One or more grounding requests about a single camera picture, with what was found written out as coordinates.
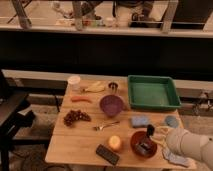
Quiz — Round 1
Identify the black dish brush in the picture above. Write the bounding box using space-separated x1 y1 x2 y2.
137 137 153 155

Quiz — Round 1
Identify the red bowl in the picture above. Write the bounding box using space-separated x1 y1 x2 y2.
130 131 157 158

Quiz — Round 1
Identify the purple bowl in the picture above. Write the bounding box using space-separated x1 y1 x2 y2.
99 95 124 117

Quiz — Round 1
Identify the blue sponge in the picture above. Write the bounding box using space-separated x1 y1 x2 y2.
131 116 150 128

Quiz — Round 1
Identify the yellow orange fruit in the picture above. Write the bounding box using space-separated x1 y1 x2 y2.
108 135 122 151

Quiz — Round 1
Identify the blue grey cloth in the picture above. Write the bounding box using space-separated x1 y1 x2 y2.
162 148 190 167

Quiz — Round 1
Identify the green plastic tray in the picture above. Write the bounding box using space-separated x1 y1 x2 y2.
127 75 181 111

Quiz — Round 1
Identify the black remote control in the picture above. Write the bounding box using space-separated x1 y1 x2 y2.
96 144 120 165

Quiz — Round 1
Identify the small metal cup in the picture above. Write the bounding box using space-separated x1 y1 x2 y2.
108 82 118 91

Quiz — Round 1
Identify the yellow banana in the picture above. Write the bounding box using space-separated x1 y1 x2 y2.
83 81 105 93

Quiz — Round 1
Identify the bunch of dark grapes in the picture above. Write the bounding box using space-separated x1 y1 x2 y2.
63 110 91 126

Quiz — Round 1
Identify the white cup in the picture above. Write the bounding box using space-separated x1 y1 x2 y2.
67 75 81 91

